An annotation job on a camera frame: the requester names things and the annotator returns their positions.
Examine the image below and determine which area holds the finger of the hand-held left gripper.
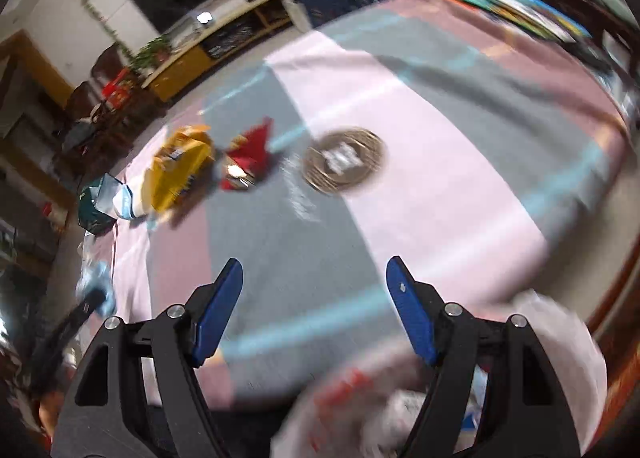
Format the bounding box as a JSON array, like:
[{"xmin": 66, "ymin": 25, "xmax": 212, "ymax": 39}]
[{"xmin": 31, "ymin": 289, "xmax": 107, "ymax": 385}]

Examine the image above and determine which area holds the dark green tissue pack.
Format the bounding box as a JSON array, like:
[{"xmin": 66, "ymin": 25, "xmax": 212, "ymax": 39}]
[{"xmin": 77, "ymin": 174, "xmax": 124, "ymax": 235}]

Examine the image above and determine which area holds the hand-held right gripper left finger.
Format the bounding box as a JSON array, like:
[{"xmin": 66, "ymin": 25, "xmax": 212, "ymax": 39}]
[{"xmin": 50, "ymin": 258, "xmax": 245, "ymax": 458}]

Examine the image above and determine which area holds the trash bin with white liner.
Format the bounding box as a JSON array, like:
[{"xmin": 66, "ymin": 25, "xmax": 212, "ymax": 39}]
[{"xmin": 272, "ymin": 288, "xmax": 608, "ymax": 458}]

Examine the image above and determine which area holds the black stereo amplifier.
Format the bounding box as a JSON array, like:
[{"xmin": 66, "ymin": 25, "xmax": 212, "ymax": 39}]
[{"xmin": 205, "ymin": 23, "xmax": 257, "ymax": 60}]

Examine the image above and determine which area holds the yellow snack bag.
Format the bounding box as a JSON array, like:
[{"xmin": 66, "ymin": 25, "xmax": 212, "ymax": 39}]
[{"xmin": 145, "ymin": 125, "xmax": 217, "ymax": 215}]

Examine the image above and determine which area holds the paper cup with blue band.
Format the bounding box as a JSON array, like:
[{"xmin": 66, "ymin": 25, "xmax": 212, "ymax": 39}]
[{"xmin": 112, "ymin": 178, "xmax": 152, "ymax": 222}]

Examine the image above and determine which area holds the potted green plant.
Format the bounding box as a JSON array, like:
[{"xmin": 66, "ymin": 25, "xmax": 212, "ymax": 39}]
[{"xmin": 131, "ymin": 36, "xmax": 174, "ymax": 75}]

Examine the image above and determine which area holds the red gift box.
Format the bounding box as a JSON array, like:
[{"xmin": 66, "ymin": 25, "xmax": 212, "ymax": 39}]
[{"xmin": 102, "ymin": 68, "xmax": 142, "ymax": 102}]

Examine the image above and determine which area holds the yellow wooden TV cabinet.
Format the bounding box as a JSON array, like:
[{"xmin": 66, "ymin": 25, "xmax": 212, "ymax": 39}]
[{"xmin": 142, "ymin": 0, "xmax": 297, "ymax": 102}]

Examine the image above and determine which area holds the ivy garland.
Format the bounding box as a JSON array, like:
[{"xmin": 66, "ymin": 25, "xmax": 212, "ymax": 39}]
[{"xmin": 75, "ymin": 0, "xmax": 136, "ymax": 64}]

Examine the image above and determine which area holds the crushed clear plastic bottle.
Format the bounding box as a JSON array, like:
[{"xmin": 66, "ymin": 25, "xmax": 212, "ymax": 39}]
[{"xmin": 76, "ymin": 261, "xmax": 117, "ymax": 317}]

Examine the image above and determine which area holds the striped pink grey tablecloth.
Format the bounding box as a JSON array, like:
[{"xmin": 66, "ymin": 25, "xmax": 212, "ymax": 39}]
[{"xmin": 80, "ymin": 0, "xmax": 632, "ymax": 412}]

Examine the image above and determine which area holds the row of picture books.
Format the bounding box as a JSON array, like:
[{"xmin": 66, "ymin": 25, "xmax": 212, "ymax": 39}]
[{"xmin": 444, "ymin": 0, "xmax": 594, "ymax": 42}]

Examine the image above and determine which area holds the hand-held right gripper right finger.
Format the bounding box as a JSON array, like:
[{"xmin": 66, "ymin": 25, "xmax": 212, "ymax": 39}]
[{"xmin": 386, "ymin": 255, "xmax": 583, "ymax": 458}]

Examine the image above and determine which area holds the red crumpled wrapper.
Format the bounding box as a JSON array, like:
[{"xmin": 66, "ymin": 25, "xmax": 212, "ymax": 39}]
[{"xmin": 220, "ymin": 119, "xmax": 277, "ymax": 192}]

